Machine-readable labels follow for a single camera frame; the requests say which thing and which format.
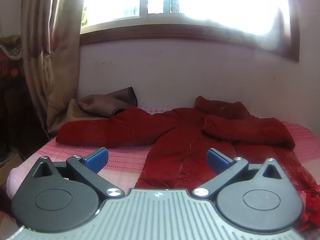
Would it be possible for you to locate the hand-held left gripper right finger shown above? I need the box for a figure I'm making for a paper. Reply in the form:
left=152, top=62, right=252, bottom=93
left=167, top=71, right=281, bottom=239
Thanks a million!
left=192, top=148, right=288, bottom=198

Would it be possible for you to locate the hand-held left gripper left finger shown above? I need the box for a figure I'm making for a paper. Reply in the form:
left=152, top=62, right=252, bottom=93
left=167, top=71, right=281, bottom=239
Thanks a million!
left=29, top=147, right=125, bottom=198

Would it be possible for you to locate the red down jacket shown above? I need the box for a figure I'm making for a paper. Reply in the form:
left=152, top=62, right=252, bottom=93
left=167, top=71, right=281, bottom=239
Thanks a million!
left=55, top=95, right=320, bottom=231

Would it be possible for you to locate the pink checked bed sheet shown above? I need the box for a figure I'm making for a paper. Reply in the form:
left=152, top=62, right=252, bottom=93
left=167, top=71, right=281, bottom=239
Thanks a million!
left=6, top=106, right=320, bottom=198

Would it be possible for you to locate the cardboard box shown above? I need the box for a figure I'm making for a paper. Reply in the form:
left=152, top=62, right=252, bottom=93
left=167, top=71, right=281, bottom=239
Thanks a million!
left=0, top=152, right=23, bottom=188

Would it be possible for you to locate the dark wooden cabinet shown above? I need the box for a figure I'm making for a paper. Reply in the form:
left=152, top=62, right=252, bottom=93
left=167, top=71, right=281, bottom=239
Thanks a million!
left=0, top=76, right=49, bottom=167

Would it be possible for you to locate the beige curtain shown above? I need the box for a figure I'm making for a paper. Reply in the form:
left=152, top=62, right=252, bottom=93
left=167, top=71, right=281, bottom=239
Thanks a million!
left=20, top=0, right=87, bottom=135

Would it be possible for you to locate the red patterned cloth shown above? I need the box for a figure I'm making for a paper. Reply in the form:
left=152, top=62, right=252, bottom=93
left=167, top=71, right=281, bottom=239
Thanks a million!
left=0, top=45, right=25, bottom=80

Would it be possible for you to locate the window with wooden frame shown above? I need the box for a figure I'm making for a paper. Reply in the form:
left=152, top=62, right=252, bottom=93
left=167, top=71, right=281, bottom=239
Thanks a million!
left=79, top=0, right=300, bottom=63

